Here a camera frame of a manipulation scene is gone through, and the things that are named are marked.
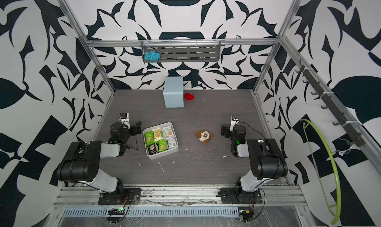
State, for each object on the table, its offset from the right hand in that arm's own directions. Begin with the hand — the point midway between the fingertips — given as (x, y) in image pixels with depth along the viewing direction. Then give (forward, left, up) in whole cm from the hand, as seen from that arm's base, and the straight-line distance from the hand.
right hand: (230, 122), depth 96 cm
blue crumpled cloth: (+29, +48, +30) cm, 64 cm away
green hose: (-46, -24, +22) cm, 56 cm away
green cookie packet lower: (-14, +42, -2) cm, 44 cm away
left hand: (+1, +63, +3) cm, 63 cm away
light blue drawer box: (+18, +37, +9) cm, 42 cm away
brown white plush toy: (-9, +17, -1) cm, 19 cm away
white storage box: (-18, +38, 0) cm, 42 cm away
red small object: (+26, +26, -4) cm, 37 cm away
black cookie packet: (-17, +47, -1) cm, 50 cm away
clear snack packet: (-12, +37, -1) cm, 39 cm away
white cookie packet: (-5, +39, -1) cm, 40 cm away
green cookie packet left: (-10, +50, -1) cm, 51 cm away
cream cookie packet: (-8, +46, -1) cm, 46 cm away
